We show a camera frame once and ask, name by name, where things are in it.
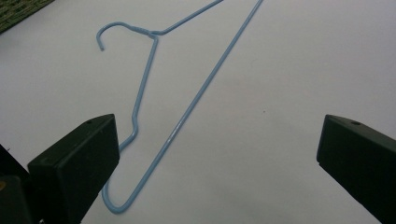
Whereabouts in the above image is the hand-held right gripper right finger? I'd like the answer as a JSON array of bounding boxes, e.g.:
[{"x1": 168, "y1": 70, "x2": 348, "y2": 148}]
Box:
[{"x1": 316, "y1": 114, "x2": 396, "y2": 224}]

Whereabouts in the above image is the blue wire clothes hanger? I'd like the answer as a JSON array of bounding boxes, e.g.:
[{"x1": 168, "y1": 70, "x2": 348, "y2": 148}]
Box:
[{"x1": 95, "y1": 0, "x2": 264, "y2": 215}]

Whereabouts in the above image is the green woven mat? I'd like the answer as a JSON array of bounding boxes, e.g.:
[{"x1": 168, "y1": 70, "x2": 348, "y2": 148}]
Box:
[{"x1": 0, "y1": 0, "x2": 55, "y2": 35}]

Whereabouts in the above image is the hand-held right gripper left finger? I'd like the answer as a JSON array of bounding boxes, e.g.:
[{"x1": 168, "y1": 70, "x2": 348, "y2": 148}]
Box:
[{"x1": 27, "y1": 113, "x2": 120, "y2": 224}]

